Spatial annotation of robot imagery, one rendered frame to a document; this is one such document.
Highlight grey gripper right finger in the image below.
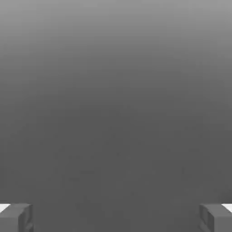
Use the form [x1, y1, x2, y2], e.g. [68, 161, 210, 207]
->
[198, 203, 232, 232]

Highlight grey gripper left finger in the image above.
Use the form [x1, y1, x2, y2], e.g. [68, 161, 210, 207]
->
[0, 203, 34, 232]

